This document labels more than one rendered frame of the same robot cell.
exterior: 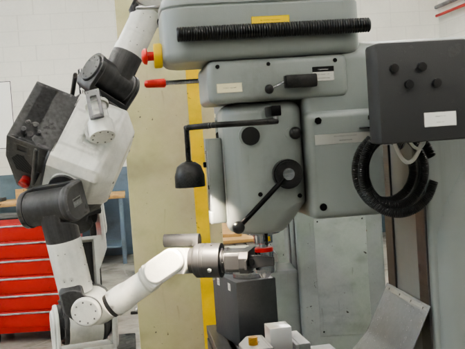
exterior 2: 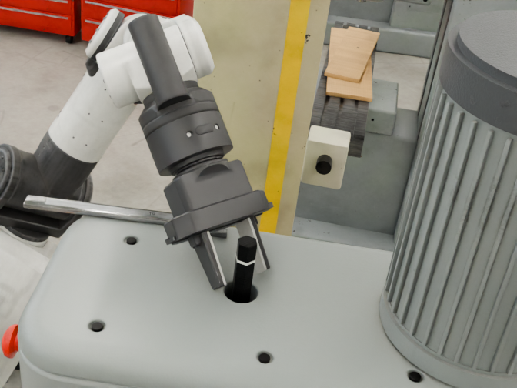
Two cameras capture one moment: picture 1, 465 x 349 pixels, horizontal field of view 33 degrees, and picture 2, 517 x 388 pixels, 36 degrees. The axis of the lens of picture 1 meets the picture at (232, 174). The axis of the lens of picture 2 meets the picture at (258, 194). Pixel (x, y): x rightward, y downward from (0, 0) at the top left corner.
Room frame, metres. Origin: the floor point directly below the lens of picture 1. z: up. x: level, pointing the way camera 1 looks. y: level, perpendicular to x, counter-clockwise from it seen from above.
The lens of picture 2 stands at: (1.34, -0.18, 2.46)
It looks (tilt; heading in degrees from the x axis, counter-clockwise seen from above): 33 degrees down; 9
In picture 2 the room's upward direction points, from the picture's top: 8 degrees clockwise
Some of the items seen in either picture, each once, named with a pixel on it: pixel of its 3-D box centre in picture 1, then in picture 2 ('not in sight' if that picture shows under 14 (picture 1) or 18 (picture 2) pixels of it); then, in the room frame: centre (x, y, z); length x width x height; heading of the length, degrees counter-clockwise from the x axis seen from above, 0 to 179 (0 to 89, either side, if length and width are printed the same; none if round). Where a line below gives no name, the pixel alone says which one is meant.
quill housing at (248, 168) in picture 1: (259, 167); not in sight; (1.99, -0.07, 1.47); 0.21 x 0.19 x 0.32; 7
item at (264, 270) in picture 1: (264, 262); not in sight; (1.99, -0.07, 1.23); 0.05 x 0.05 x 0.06
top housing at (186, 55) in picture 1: (254, 30); (247, 346); (1.99, -0.08, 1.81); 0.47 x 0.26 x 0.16; 97
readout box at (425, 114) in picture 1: (418, 91); not in sight; (1.69, -0.41, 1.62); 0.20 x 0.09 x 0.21; 97
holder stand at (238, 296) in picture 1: (244, 303); not in sight; (2.33, -0.01, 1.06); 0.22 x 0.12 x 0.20; 19
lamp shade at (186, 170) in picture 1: (189, 174); not in sight; (1.90, 0.10, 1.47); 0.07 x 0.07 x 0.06
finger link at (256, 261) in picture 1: (261, 261); not in sight; (1.96, -0.06, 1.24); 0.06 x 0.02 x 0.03; 77
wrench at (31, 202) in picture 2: (183, 5); (126, 213); (2.07, 0.10, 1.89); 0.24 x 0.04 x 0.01; 100
